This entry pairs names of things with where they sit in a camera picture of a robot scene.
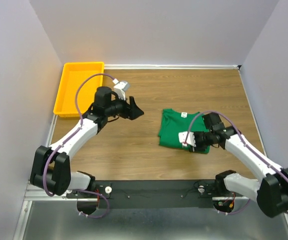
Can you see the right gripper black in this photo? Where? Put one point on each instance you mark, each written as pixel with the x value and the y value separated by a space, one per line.
pixel 198 148

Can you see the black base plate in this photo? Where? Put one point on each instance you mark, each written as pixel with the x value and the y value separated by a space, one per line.
pixel 100 204

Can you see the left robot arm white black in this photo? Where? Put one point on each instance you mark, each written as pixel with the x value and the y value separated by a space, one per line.
pixel 51 165

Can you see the yellow plastic tray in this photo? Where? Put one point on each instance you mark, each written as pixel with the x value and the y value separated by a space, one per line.
pixel 73 75

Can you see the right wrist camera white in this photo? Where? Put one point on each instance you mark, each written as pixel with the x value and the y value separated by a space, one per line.
pixel 187 139

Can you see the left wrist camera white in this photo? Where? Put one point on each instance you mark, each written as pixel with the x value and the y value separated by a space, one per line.
pixel 120 87

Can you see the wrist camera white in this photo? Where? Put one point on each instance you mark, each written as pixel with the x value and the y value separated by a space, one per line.
pixel 187 139
pixel 120 87

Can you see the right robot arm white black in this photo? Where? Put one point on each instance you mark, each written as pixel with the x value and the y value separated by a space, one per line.
pixel 269 188

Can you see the aluminium front rail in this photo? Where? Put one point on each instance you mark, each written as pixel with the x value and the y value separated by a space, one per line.
pixel 39 193

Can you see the green t shirt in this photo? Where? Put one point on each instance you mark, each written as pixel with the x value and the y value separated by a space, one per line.
pixel 173 123

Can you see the aluminium right side rail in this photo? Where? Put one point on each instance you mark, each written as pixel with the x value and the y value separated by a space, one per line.
pixel 258 130

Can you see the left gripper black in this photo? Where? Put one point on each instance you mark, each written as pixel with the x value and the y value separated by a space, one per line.
pixel 131 111

